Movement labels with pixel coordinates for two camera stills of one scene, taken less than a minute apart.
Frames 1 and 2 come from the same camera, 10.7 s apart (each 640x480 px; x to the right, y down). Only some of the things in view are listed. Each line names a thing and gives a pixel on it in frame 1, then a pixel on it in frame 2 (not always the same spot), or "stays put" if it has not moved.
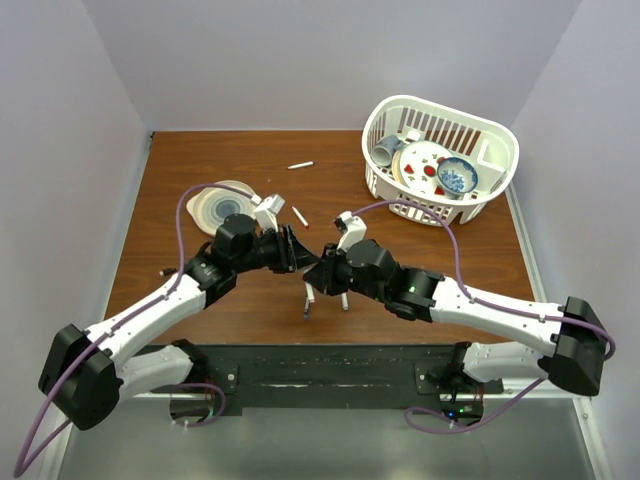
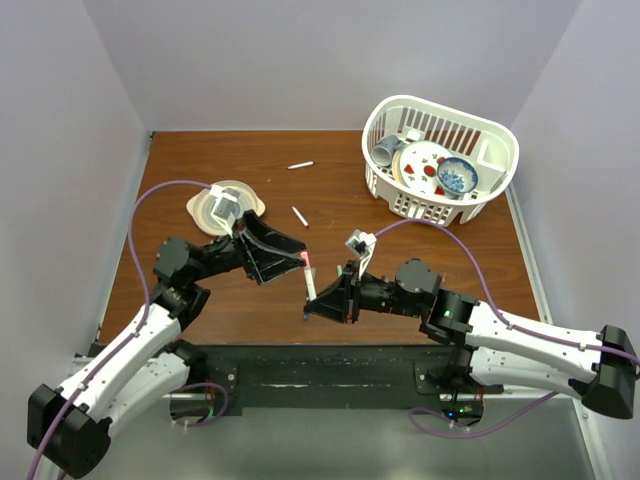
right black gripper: x=323 y=276 to x=337 y=301
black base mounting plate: x=337 y=375 stays put
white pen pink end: x=310 y=292 stays put
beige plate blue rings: x=212 y=205 stays put
